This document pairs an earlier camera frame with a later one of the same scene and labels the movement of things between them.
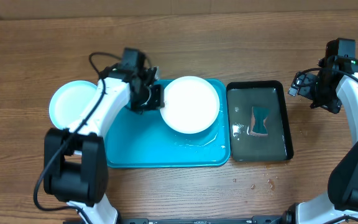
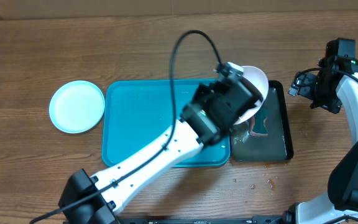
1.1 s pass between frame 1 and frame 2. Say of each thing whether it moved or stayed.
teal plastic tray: stayed
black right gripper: stayed
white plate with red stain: moved
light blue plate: stayed
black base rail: stayed
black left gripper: moved
